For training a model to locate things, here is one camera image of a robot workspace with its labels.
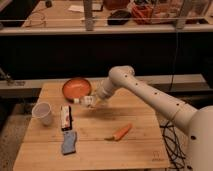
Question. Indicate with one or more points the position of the small white plastic bottle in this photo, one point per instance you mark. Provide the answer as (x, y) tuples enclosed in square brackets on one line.
[(85, 100)]

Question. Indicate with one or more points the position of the black and white snack bar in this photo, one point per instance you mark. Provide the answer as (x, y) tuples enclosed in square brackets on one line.
[(65, 115)]

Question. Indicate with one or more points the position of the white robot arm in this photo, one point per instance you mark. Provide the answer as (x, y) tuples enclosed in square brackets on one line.
[(197, 124)]

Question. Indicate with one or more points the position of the orange round bowl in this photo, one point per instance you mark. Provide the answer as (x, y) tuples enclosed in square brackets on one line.
[(76, 88)]

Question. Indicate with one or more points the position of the orange toy carrot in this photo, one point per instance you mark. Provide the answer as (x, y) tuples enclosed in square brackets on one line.
[(119, 134)]

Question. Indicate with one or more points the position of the blue sponge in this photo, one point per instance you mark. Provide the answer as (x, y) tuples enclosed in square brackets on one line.
[(68, 145)]

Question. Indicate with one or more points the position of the white paper cup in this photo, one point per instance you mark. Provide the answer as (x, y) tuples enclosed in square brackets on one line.
[(42, 112)]

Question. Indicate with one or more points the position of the black object on back bench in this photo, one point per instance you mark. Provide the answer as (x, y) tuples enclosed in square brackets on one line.
[(119, 17)]

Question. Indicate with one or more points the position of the orange crate on back bench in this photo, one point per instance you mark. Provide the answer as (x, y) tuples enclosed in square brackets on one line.
[(142, 14)]

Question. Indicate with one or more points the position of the white paper sheet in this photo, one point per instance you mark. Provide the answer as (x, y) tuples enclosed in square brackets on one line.
[(76, 8)]

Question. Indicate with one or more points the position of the grey metal post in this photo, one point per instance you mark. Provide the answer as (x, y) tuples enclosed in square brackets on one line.
[(185, 9), (88, 14)]

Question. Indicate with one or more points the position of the metal clamp bracket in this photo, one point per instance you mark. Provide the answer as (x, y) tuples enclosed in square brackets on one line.
[(9, 80)]

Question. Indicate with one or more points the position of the grey metal post right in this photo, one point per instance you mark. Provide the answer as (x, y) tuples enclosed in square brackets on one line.
[(185, 9)]

